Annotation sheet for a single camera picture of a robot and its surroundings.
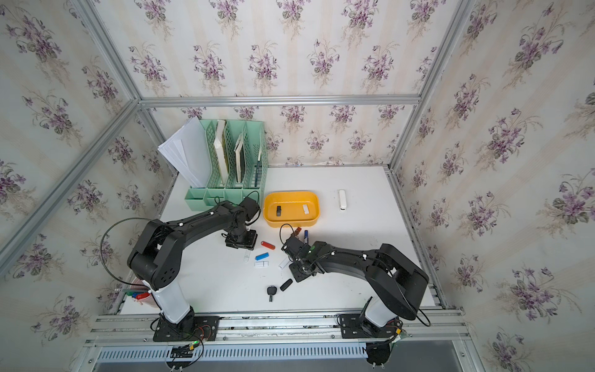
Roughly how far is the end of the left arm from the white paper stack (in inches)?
14.3

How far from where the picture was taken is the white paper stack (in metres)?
0.92

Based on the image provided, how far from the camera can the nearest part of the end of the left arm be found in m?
0.78
